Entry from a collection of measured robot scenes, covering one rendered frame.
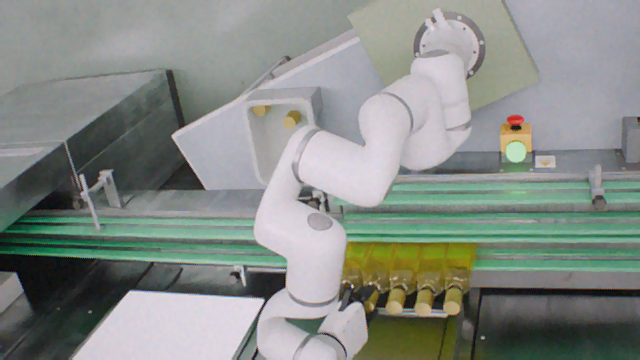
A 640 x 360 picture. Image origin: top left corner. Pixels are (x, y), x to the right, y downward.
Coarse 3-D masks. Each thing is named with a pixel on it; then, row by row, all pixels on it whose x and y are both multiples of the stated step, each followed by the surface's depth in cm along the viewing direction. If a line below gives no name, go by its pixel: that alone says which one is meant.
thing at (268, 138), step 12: (252, 108) 164; (276, 108) 167; (288, 108) 166; (300, 108) 165; (252, 120) 164; (264, 120) 169; (276, 120) 168; (300, 120) 166; (312, 120) 157; (252, 132) 164; (264, 132) 170; (276, 132) 170; (288, 132) 169; (252, 144) 165; (264, 144) 170; (276, 144) 171; (252, 156) 166; (264, 156) 170; (276, 156) 173; (264, 168) 171; (264, 180) 169
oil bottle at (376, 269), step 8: (376, 248) 151; (384, 248) 151; (392, 248) 150; (368, 256) 149; (376, 256) 148; (384, 256) 148; (392, 256) 148; (368, 264) 146; (376, 264) 146; (384, 264) 145; (368, 272) 144; (376, 272) 143; (384, 272) 143; (368, 280) 143; (376, 280) 142; (384, 280) 143; (384, 288) 143
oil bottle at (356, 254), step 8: (352, 248) 153; (360, 248) 152; (368, 248) 152; (352, 256) 150; (360, 256) 149; (344, 264) 147; (352, 264) 147; (360, 264) 146; (344, 272) 145; (352, 272) 144; (360, 272) 145; (352, 280) 144; (360, 280) 145
